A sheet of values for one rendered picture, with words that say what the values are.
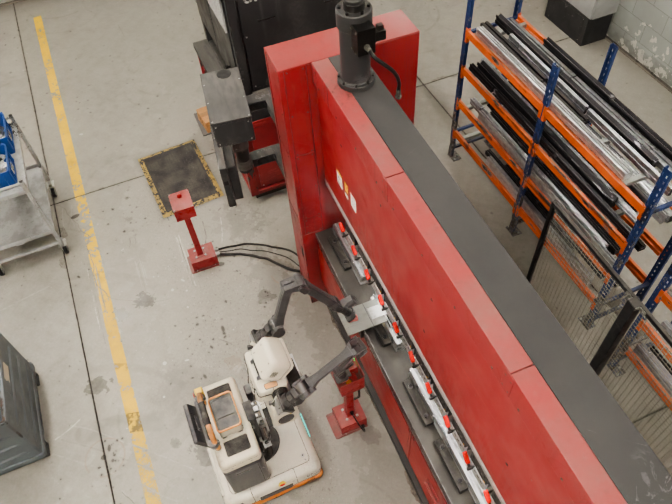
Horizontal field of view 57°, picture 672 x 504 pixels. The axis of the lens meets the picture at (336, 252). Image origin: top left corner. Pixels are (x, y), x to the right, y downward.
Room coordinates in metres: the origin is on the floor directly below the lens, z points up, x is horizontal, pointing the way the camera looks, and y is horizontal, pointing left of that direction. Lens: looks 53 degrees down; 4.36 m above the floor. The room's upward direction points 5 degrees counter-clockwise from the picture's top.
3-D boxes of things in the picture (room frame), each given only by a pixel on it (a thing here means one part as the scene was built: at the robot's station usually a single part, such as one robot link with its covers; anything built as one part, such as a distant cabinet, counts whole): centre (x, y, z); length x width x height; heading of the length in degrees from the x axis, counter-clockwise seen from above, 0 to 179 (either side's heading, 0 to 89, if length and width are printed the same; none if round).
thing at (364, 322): (2.03, -0.13, 1.00); 0.26 x 0.18 x 0.01; 108
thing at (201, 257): (3.34, 1.17, 0.41); 0.25 x 0.20 x 0.83; 108
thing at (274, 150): (3.23, 0.40, 1.18); 0.40 x 0.24 x 0.07; 18
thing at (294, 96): (3.06, -0.13, 1.15); 0.85 x 0.25 x 2.30; 108
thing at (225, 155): (3.05, 0.68, 1.42); 0.45 x 0.12 x 0.36; 11
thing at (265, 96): (3.23, 0.40, 1.67); 0.40 x 0.24 x 0.07; 18
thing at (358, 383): (1.78, 0.00, 0.75); 0.20 x 0.16 x 0.18; 19
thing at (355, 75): (2.63, -0.23, 2.53); 0.33 x 0.25 x 0.47; 18
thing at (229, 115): (3.12, 0.60, 1.53); 0.51 x 0.25 x 0.85; 11
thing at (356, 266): (2.60, -0.10, 0.92); 0.50 x 0.06 x 0.10; 18
